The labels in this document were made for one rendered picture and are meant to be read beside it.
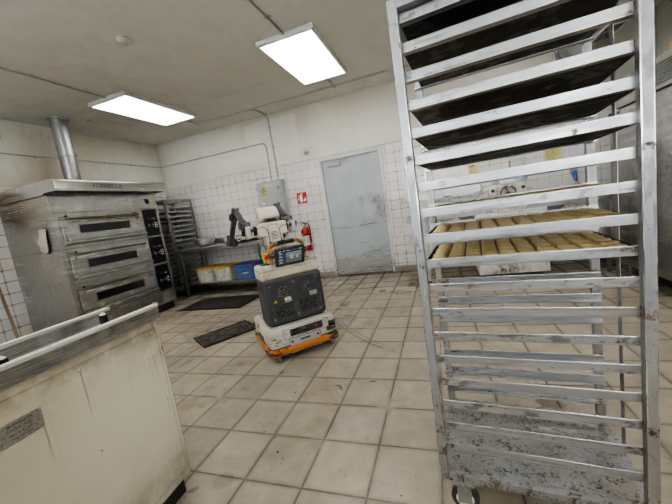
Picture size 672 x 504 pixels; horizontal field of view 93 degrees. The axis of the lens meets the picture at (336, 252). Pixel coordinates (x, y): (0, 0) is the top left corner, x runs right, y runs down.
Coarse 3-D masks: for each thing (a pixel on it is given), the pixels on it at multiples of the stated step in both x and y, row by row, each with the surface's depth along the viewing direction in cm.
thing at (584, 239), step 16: (496, 240) 135; (512, 240) 132; (528, 240) 130; (544, 240) 118; (560, 240) 115; (576, 240) 110; (592, 240) 108; (608, 240) 102; (448, 256) 125; (464, 256) 121
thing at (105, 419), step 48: (144, 336) 134; (48, 384) 100; (96, 384) 114; (144, 384) 132; (0, 432) 88; (48, 432) 99; (96, 432) 112; (144, 432) 130; (0, 480) 87; (48, 480) 97; (96, 480) 110; (144, 480) 127
